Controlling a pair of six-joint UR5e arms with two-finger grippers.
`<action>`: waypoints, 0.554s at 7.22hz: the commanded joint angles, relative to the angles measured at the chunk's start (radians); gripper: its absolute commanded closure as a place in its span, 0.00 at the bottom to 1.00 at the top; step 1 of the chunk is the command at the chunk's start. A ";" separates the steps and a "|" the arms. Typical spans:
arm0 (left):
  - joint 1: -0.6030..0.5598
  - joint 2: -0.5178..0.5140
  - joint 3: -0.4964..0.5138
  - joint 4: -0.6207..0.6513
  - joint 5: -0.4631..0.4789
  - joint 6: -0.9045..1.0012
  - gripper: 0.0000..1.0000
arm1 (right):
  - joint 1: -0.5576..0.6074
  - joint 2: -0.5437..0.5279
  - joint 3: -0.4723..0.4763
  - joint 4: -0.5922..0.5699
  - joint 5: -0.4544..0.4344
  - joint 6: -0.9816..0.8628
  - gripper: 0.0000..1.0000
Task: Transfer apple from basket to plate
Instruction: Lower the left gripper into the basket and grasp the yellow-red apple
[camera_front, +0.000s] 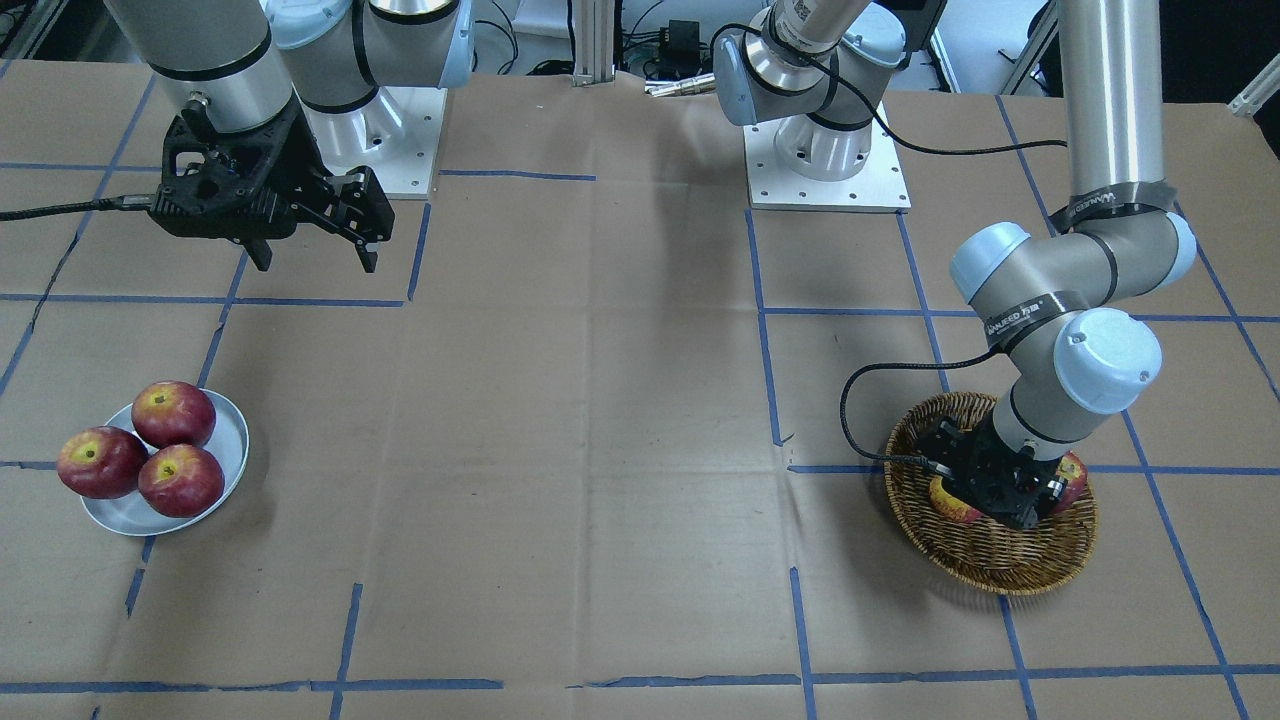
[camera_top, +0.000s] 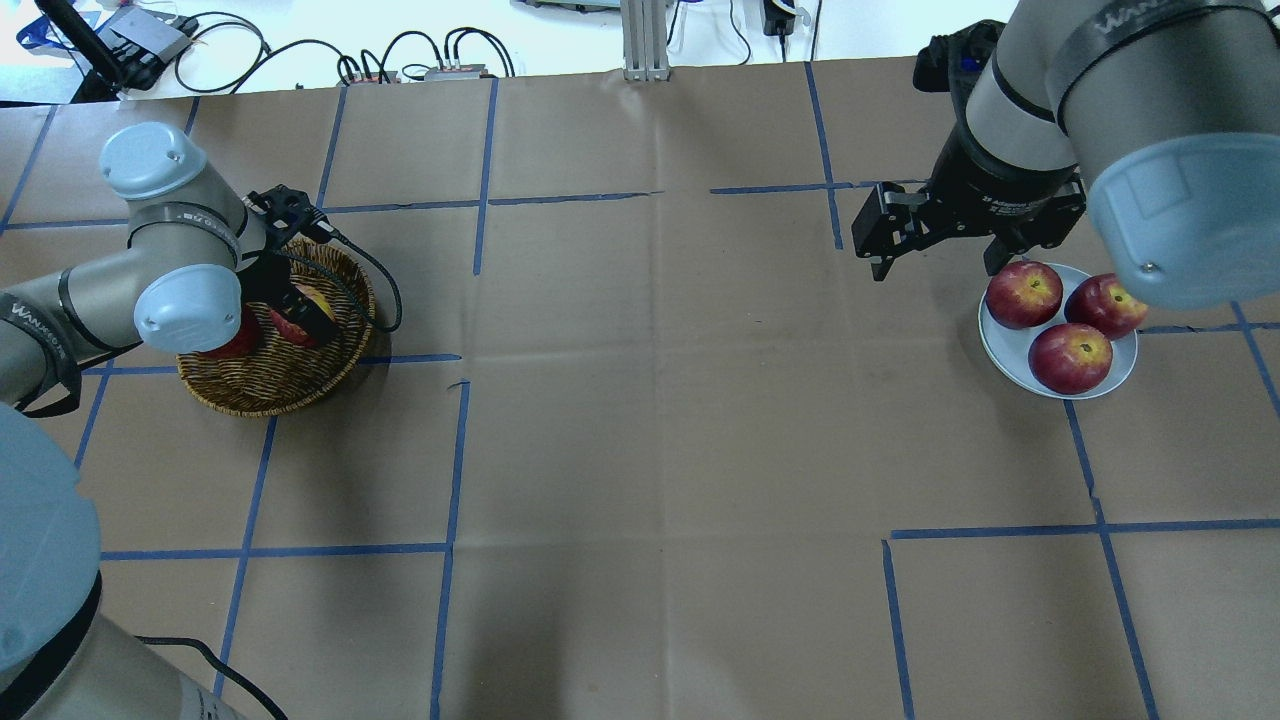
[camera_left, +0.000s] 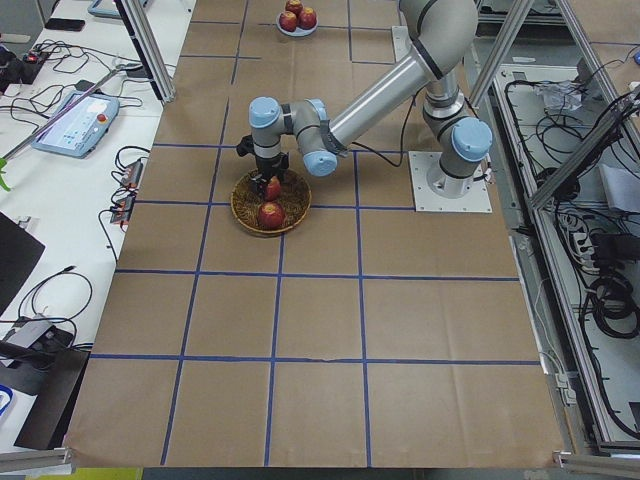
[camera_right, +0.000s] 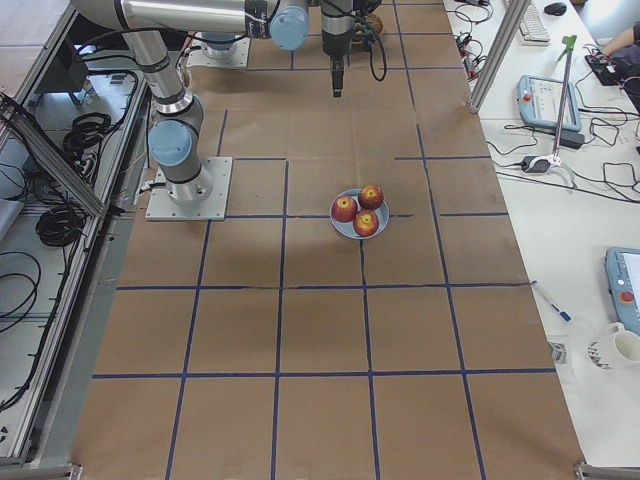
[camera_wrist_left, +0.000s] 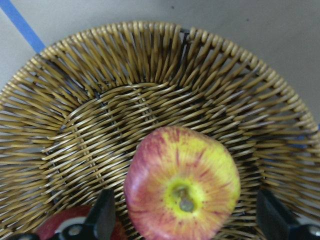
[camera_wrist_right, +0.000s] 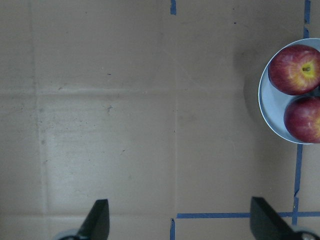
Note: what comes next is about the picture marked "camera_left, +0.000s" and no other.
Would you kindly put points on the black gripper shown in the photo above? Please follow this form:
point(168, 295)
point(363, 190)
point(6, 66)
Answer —
point(265, 165)

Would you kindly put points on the red yellow apple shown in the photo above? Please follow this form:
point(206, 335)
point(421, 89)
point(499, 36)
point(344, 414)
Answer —
point(272, 190)

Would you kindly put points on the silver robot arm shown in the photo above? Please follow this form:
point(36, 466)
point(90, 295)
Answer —
point(440, 32)

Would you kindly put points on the woven wicker basket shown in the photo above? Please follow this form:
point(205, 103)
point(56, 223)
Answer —
point(295, 199)

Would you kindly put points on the red apple in basket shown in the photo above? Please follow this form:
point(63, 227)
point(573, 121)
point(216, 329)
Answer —
point(271, 215)

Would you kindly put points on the light blue plate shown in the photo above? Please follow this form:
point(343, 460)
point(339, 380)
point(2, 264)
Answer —
point(298, 33)

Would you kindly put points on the long reach grabber tool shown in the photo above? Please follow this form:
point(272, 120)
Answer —
point(60, 113)

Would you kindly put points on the teach pendant tablet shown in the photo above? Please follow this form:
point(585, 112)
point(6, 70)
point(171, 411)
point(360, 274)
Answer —
point(79, 131)

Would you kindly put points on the black laptop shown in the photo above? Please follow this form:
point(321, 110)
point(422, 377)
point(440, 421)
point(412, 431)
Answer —
point(20, 253)

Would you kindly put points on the black smartphone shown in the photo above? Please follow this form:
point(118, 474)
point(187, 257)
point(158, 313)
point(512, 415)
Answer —
point(64, 24)

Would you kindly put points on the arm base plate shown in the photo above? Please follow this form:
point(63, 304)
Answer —
point(435, 192)
point(401, 42)

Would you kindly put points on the aluminium frame post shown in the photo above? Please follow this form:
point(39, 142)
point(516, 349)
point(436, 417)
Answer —
point(140, 32)

